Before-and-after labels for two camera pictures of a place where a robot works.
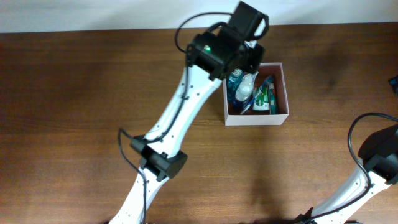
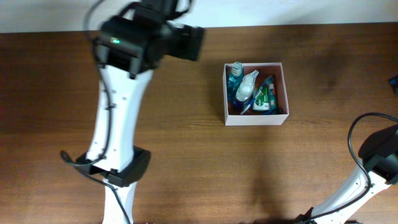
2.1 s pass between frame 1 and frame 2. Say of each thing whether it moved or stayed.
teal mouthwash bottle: stayed
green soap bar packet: stayed
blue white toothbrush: stayed
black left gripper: moved
